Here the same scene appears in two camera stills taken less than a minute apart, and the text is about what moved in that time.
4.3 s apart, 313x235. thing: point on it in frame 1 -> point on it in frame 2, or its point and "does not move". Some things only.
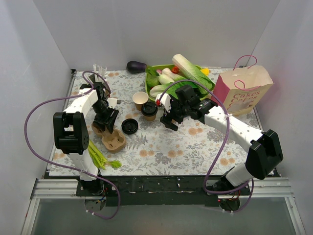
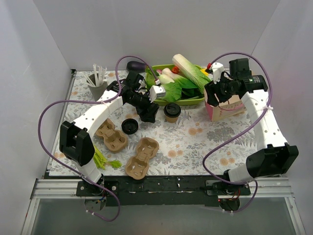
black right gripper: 173,112 -> 213,92
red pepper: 175,69 does not move
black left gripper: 107,118 -> 145,109
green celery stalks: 99,160 does not move
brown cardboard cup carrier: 114,140 does not move
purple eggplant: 133,67 does not move
